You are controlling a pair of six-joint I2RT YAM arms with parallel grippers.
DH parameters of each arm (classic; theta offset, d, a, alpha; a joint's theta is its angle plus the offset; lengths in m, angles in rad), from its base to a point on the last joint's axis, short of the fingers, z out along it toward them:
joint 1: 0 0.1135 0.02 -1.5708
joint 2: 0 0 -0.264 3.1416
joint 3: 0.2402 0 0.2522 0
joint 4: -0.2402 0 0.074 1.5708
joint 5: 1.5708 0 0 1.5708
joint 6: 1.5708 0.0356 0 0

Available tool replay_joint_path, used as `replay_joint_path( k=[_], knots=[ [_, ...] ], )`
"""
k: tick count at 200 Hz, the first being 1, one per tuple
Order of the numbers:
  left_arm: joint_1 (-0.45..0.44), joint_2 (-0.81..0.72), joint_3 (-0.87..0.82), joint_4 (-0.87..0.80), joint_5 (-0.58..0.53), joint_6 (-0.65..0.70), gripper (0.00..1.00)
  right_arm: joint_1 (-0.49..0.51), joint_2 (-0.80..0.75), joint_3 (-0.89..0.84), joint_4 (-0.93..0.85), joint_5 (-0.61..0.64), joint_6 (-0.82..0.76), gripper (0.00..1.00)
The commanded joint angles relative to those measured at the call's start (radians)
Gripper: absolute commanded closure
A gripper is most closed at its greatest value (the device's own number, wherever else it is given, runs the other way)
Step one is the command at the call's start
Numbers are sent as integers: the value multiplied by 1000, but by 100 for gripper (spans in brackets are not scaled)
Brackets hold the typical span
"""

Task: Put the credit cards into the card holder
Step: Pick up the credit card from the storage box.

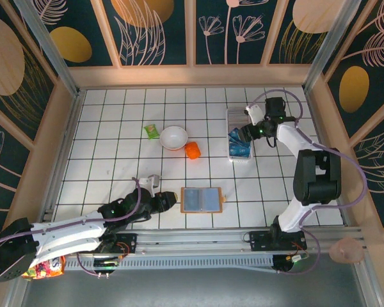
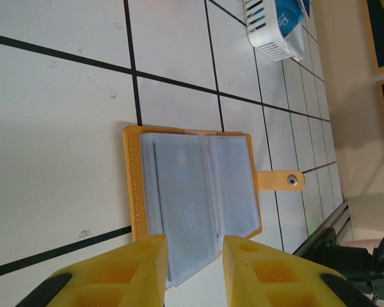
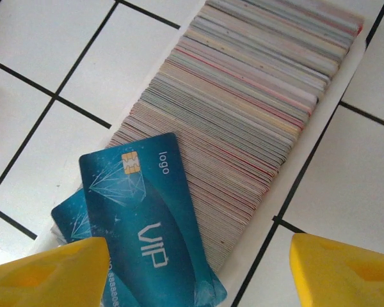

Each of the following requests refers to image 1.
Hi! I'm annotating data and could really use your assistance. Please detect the orange leather card holder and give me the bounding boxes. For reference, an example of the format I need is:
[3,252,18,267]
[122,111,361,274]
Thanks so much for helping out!
[180,186,227,215]

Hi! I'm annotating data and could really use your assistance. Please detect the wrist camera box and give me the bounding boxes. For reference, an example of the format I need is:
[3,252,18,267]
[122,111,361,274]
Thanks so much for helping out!
[138,173,161,197]
[244,104,264,127]

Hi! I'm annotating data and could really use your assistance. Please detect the row of standing cards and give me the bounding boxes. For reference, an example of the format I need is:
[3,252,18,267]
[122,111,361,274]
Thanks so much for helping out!
[228,110,249,130]

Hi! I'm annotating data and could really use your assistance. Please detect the black controller board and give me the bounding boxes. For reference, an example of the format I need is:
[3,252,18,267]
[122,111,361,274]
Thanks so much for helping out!
[92,257,121,276]
[273,252,310,273]

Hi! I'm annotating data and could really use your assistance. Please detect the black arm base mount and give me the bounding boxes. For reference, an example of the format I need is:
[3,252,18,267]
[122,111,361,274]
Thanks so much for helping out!
[95,233,139,255]
[248,228,308,254]

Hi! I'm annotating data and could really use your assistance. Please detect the aluminium corner post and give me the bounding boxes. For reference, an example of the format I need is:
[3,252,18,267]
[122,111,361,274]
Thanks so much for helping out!
[12,0,83,97]
[302,0,363,94]

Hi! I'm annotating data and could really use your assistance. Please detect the colourful candy bag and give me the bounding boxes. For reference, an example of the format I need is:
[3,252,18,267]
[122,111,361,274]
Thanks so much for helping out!
[20,255,67,282]

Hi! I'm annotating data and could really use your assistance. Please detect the green snack packet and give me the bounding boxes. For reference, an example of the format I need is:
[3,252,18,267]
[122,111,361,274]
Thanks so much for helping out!
[143,123,161,141]

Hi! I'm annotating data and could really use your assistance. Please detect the pink suction cup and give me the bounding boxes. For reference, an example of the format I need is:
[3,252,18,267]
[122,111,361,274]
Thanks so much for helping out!
[328,237,365,265]

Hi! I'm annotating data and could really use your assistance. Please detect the orange cup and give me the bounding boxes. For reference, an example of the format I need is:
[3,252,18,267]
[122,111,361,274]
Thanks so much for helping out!
[184,141,201,161]

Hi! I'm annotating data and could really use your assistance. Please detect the white plastic card tray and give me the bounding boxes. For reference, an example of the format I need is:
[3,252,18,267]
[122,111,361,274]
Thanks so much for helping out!
[226,107,255,165]

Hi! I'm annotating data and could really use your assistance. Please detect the aluminium mounting rail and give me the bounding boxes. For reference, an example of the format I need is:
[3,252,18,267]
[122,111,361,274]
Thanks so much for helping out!
[35,226,366,257]

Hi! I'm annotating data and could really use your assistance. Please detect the white bowl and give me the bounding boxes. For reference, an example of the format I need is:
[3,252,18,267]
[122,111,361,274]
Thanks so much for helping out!
[159,125,189,152]

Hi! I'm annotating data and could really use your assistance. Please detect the grey slotted cable duct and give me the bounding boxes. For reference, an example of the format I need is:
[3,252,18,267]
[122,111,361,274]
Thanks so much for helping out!
[63,255,276,272]

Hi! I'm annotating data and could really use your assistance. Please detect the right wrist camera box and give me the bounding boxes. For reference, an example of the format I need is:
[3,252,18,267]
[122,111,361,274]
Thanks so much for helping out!
[244,104,264,127]

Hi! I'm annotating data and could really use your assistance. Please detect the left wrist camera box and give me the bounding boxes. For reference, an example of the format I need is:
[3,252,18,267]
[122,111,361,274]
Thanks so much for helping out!
[138,173,161,197]

